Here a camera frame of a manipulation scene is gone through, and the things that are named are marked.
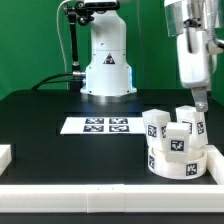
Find white round stool seat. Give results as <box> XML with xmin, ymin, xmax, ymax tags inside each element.
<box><xmin>148</xmin><ymin>147</ymin><xmax>207</xmax><ymax>180</ymax></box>

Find white front fence bar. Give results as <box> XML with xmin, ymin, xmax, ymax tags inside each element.
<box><xmin>0</xmin><ymin>185</ymin><xmax>224</xmax><ymax>213</ymax></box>

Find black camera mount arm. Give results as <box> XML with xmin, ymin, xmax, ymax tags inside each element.
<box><xmin>64</xmin><ymin>1</ymin><xmax>94</xmax><ymax>80</ymax></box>

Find white left fence piece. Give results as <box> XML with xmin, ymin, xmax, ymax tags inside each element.
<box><xmin>0</xmin><ymin>145</ymin><xmax>12</xmax><ymax>176</ymax></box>

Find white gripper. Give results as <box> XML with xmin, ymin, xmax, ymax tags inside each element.
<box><xmin>177</xmin><ymin>28</ymin><xmax>210</xmax><ymax>112</ymax></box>

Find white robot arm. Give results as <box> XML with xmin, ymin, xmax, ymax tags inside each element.
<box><xmin>80</xmin><ymin>0</ymin><xmax>224</xmax><ymax>112</ymax></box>

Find white marker base sheet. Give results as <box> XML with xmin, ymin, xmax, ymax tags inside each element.
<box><xmin>60</xmin><ymin>117</ymin><xmax>145</xmax><ymax>135</ymax></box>

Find white cable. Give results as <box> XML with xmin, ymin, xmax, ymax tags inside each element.
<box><xmin>55</xmin><ymin>0</ymin><xmax>73</xmax><ymax>74</ymax></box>

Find black cables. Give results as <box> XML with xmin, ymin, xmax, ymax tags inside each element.
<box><xmin>31</xmin><ymin>72</ymin><xmax>86</xmax><ymax>91</ymax></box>

